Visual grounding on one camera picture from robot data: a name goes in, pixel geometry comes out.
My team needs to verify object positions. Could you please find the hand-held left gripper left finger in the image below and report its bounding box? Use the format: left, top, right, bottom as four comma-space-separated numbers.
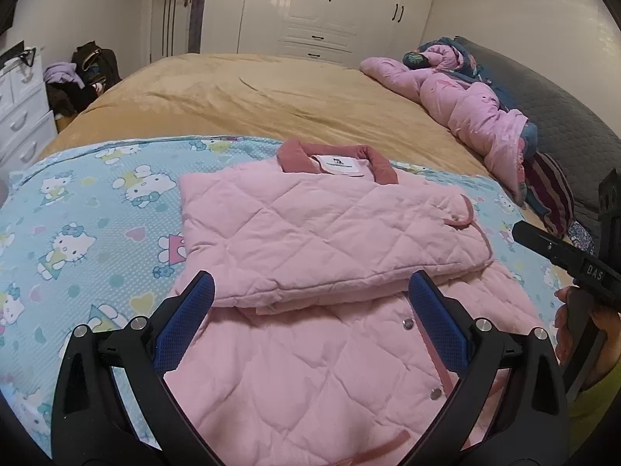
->
50, 270, 229, 466

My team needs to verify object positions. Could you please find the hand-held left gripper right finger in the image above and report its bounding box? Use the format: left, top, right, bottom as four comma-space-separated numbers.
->
402, 271, 571, 466

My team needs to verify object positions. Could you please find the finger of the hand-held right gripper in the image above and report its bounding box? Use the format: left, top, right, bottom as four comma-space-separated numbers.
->
598, 169, 621, 273
513, 220, 580, 278

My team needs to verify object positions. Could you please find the pink quilted jacket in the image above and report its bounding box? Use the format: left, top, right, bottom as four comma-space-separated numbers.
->
162, 138, 564, 466

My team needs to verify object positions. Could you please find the person's right forearm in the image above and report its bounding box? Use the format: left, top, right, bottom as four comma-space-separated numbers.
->
567, 356, 621, 430

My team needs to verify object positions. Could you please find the purple clothes pile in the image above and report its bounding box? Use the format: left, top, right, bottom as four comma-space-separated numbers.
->
43, 61, 87, 87

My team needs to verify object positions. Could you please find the person's right hand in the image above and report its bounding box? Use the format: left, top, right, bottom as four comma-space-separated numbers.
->
554, 285, 621, 380

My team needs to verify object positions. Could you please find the blue patterned cloth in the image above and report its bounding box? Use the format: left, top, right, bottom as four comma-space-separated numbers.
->
567, 221, 595, 254

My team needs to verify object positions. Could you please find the dark striped pillow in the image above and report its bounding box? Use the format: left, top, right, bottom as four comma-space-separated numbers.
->
521, 151, 576, 238

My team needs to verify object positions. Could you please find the grey quilted headboard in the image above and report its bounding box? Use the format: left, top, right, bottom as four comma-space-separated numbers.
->
453, 35, 621, 234

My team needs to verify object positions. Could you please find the blue cartoon printed blanket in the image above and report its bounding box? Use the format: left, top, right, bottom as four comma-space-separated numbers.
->
0, 136, 568, 457

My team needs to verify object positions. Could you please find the pink floral duvet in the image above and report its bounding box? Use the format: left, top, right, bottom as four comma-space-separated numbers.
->
359, 36, 539, 205

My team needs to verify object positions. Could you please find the tan bed cover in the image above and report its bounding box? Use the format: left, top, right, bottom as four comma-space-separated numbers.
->
39, 52, 573, 241

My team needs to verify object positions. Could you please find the white drawer chest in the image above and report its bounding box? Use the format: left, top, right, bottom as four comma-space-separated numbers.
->
0, 41, 59, 170

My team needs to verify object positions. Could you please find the black backpack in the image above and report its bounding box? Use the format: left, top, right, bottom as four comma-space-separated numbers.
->
72, 41, 122, 89

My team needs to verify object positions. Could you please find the white door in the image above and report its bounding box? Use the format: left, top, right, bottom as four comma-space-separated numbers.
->
150, 0, 196, 62

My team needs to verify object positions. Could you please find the white wardrobe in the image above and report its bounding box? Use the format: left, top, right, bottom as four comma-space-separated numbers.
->
199, 0, 444, 66

